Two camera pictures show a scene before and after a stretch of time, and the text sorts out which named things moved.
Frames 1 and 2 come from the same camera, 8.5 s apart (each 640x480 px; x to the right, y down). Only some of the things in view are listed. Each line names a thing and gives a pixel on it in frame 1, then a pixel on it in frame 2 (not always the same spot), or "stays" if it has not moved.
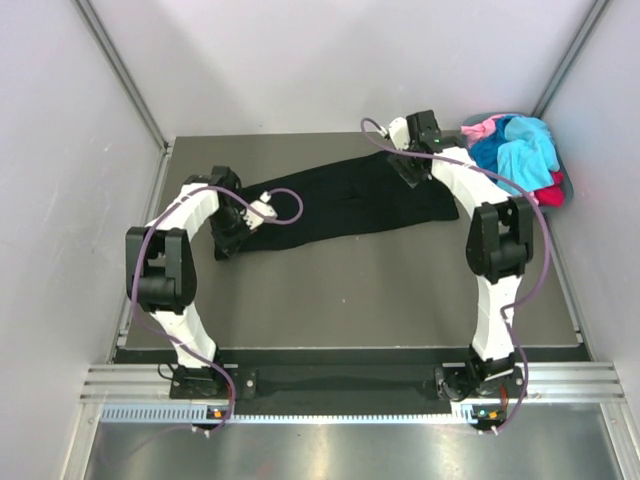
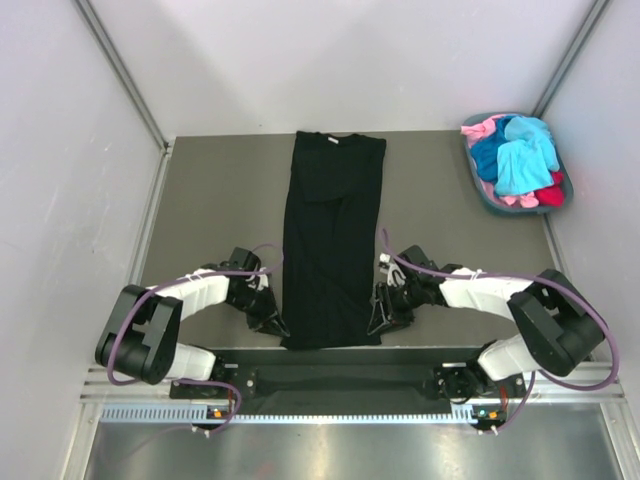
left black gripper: x=229 y=245 → x=274 y=323
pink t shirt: x=477 y=131 stays
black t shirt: x=367 y=194 → x=330 y=251
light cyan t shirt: x=528 y=157 stays
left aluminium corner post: x=132 y=87 stays
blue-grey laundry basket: x=568 y=187 stays
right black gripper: x=413 y=177 → x=386 y=312
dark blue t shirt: x=485 y=152 stays
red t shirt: x=554 y=195 stays
